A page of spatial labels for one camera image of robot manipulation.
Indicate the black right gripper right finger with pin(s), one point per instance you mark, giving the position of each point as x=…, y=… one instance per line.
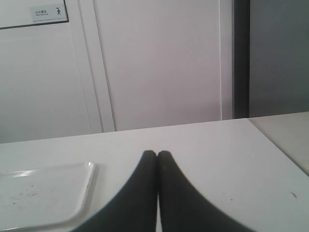
x=182, y=207

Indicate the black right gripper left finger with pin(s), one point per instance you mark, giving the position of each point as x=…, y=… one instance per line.
x=134, y=207

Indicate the white plastic tray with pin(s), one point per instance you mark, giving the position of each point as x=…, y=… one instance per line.
x=45, y=197

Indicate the black vertical post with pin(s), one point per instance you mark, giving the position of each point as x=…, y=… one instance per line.
x=241, y=57

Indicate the grey wall sign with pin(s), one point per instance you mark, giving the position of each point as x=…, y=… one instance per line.
x=49, y=13

